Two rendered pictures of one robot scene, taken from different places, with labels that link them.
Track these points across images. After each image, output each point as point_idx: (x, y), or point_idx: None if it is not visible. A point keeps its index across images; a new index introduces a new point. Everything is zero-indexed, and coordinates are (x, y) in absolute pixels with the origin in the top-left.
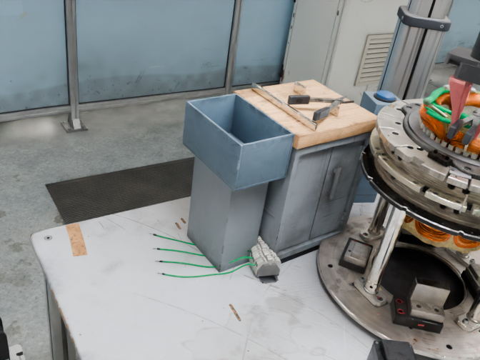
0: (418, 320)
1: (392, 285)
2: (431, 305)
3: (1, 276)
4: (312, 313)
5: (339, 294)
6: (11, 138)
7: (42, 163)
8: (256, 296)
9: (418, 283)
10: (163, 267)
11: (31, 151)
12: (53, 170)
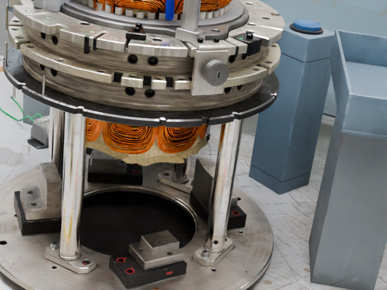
0: (18, 205)
1: (103, 215)
2: (40, 200)
3: None
4: (4, 171)
5: (35, 170)
6: (323, 145)
7: (318, 175)
8: (6, 142)
9: (41, 163)
10: (6, 100)
11: (325, 162)
12: (319, 185)
